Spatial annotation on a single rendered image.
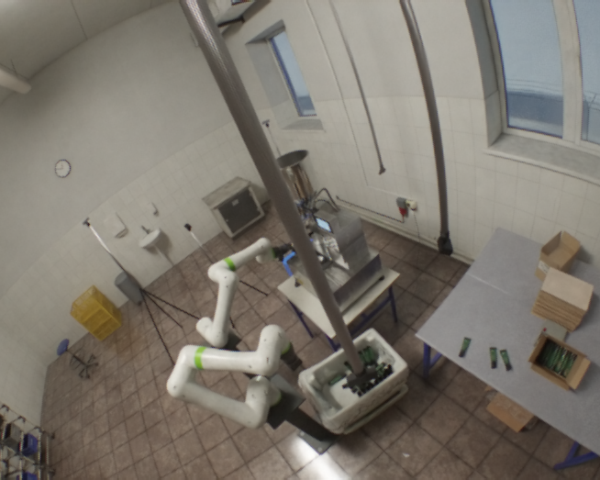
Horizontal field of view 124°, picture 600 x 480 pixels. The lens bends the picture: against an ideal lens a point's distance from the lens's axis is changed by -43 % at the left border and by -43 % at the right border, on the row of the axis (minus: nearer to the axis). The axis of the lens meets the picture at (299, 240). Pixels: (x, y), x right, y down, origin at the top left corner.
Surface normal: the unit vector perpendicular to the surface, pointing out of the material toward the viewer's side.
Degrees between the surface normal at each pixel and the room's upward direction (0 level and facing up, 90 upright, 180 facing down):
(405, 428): 0
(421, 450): 0
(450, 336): 0
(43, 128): 90
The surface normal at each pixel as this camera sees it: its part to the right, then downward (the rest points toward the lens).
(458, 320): -0.34, -0.76
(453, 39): -0.77, 0.57
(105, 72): 0.54, 0.33
